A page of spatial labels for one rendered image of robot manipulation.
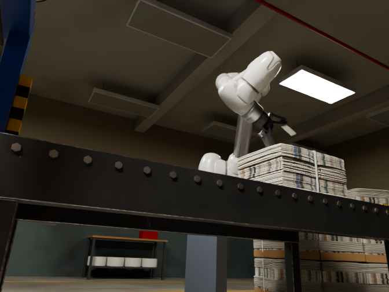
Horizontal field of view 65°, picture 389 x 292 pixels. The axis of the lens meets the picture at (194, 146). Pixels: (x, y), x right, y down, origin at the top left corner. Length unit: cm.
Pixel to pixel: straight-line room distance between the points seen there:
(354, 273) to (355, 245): 16
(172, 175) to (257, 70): 72
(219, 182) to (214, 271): 121
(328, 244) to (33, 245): 680
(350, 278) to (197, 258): 91
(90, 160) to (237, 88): 80
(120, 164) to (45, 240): 736
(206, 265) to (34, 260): 634
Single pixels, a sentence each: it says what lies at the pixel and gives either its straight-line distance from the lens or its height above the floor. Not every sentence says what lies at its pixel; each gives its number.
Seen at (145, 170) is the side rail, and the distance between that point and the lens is 70.
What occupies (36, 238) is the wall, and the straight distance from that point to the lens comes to 799.
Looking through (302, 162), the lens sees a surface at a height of 97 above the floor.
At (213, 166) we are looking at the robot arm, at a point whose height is 116.
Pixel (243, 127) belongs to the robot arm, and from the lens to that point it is 197.
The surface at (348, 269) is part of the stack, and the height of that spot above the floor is 56.
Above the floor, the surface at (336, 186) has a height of 90.
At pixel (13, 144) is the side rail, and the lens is 66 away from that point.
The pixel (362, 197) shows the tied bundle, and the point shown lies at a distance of 229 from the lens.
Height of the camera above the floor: 60
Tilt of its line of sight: 20 degrees up
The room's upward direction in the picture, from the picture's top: 3 degrees clockwise
